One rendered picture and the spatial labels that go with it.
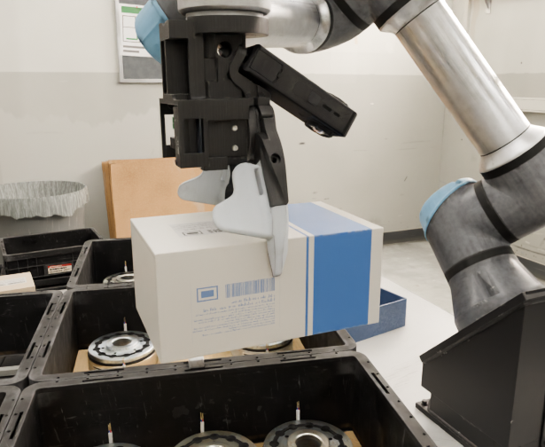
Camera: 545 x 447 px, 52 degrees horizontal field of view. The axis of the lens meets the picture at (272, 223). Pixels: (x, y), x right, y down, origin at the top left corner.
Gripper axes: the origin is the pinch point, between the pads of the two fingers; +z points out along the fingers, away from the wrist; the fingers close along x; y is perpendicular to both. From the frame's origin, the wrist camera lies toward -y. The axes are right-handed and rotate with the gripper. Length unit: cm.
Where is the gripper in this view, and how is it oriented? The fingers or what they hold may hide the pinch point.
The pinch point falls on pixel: (253, 251)
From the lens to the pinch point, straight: 50.8
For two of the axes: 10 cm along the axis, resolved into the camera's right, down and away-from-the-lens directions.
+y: -9.2, 1.0, -3.7
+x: 3.8, 2.3, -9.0
